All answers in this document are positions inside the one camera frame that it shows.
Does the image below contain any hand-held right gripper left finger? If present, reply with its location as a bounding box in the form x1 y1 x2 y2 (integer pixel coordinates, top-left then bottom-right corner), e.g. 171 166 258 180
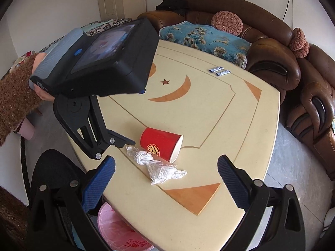
26 155 116 251

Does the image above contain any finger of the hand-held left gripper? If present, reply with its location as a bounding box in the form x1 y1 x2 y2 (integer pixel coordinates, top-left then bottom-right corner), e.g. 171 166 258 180
53 94 137 160

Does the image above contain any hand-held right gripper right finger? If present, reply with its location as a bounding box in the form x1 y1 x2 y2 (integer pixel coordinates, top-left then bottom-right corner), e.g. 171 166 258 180
217 155 307 251

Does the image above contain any clear plastic wrapper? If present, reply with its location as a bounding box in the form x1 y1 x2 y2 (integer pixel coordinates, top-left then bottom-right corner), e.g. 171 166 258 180
126 146 187 185

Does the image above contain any red paper cup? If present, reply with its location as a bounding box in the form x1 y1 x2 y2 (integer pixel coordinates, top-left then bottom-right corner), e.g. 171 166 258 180
140 127 184 164

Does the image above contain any person's left hand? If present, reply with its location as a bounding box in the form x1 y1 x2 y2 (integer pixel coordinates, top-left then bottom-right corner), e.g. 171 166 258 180
31 53 56 102

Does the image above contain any black white patterned cloth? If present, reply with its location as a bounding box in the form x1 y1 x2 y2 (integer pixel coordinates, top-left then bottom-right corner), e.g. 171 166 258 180
84 18 133 38

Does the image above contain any pink plastic bucket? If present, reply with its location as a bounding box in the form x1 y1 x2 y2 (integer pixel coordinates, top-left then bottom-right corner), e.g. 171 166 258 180
14 116 35 140

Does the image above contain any black garment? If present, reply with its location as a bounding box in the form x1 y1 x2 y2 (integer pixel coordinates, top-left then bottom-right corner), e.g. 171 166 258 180
156 0 189 15

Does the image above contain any blue patterned seat cover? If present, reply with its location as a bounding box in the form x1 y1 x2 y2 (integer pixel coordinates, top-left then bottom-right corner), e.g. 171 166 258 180
159 21 252 70

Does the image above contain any person's brown sweater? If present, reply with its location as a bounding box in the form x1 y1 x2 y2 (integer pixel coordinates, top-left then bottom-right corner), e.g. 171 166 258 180
0 186 29 251

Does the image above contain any brown leather armchair sofa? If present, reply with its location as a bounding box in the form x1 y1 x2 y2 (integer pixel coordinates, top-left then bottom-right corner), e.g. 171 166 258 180
285 43 335 181

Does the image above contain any pink round cushion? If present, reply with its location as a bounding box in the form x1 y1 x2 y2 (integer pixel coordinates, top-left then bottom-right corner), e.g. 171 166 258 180
289 27 310 58
211 11 243 35

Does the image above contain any long brown leather sofa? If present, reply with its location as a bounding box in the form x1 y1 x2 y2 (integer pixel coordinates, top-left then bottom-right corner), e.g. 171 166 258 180
137 0 301 92

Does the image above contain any black wall cable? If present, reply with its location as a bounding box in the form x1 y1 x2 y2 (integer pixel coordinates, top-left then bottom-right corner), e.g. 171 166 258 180
283 0 293 21

